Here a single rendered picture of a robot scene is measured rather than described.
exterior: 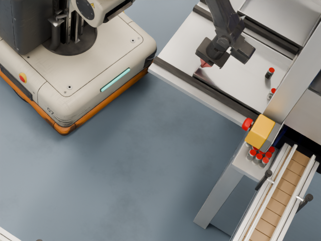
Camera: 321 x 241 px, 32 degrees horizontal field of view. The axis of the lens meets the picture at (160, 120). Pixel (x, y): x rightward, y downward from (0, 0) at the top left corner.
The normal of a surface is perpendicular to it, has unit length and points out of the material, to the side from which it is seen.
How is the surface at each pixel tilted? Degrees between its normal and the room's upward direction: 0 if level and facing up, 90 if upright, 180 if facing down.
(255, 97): 0
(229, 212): 90
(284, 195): 0
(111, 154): 0
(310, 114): 90
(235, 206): 90
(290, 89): 90
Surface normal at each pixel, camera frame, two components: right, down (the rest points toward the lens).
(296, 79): -0.50, 0.71
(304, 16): 0.16, -0.48
